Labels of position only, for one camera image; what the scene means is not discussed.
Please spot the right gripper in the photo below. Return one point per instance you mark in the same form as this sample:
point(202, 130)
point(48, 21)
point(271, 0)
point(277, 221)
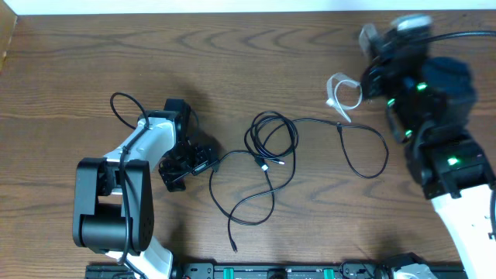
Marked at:
point(384, 54)

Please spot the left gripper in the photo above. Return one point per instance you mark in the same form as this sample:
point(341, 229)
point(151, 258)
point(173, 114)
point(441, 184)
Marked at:
point(205, 160)

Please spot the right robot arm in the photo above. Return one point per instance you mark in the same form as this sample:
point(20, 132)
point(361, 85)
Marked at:
point(429, 100)

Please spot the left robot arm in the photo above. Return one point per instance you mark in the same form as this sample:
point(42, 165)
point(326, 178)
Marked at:
point(113, 200)

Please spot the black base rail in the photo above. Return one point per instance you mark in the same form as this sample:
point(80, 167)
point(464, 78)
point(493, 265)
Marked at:
point(211, 271)

